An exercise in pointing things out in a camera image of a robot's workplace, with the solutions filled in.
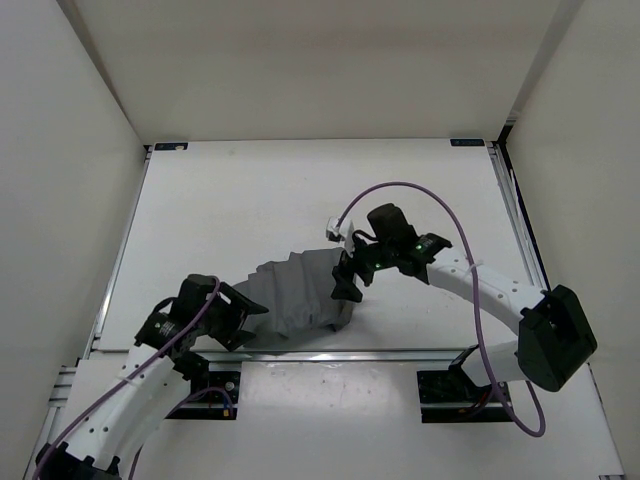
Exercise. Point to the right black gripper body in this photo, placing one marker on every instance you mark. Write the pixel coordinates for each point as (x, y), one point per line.
(372, 257)

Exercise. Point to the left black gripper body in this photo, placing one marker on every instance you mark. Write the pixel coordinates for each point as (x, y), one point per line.
(221, 319)

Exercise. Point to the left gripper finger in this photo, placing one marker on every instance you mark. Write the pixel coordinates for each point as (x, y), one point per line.
(232, 340)
(240, 303)

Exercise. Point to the grey pleated skirt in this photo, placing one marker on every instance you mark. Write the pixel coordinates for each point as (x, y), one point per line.
(297, 294)

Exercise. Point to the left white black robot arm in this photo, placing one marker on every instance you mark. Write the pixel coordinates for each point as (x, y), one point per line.
(155, 376)

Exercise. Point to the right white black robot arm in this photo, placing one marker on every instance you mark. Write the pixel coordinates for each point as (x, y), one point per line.
(554, 337)

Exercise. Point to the right blue label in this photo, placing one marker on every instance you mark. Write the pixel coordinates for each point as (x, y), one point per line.
(467, 142)

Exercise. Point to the blue label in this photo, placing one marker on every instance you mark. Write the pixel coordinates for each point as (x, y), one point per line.
(467, 142)
(171, 146)

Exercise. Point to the left blue label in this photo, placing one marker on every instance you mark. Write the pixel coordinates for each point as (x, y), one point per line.
(171, 146)

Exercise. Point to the aluminium front rail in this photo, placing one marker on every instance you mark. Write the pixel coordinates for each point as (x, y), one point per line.
(332, 356)

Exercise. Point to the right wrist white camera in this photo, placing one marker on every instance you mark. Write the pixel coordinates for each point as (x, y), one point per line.
(341, 232)

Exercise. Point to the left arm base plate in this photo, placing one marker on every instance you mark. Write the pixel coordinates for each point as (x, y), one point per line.
(212, 396)

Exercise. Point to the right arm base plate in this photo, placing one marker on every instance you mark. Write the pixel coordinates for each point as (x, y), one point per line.
(449, 396)

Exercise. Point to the left aluminium frame rail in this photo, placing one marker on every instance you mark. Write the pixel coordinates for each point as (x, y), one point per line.
(65, 377)

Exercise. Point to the aluminium frame rail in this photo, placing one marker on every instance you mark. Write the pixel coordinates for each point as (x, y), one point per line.
(65, 377)
(518, 214)

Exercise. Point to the right aluminium frame rail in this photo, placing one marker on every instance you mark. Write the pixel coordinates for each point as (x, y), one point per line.
(518, 214)

